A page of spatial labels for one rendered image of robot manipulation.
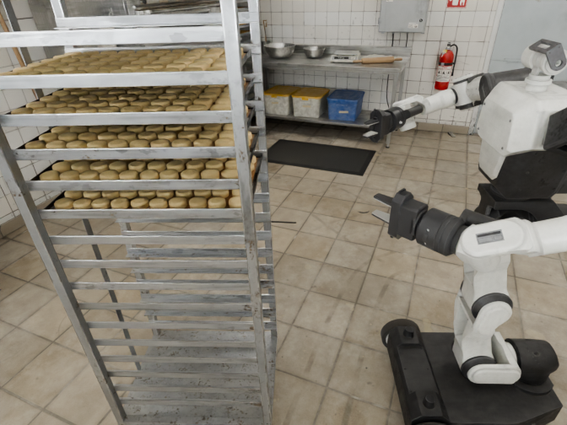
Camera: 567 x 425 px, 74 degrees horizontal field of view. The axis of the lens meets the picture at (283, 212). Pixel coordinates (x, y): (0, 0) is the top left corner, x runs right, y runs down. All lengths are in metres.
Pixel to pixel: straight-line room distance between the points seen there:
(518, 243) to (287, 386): 1.45
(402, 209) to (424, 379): 1.13
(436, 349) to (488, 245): 1.27
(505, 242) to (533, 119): 0.45
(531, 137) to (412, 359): 1.15
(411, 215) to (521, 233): 0.21
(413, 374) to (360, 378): 0.30
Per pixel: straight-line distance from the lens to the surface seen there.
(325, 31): 5.25
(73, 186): 1.16
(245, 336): 2.03
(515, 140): 1.20
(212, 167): 1.10
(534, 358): 1.95
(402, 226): 0.91
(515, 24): 5.07
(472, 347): 1.79
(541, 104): 1.18
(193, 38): 0.91
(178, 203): 1.11
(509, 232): 0.82
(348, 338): 2.21
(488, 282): 1.55
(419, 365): 1.93
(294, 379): 2.04
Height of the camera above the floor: 1.68
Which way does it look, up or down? 31 degrees down
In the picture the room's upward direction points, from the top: 2 degrees counter-clockwise
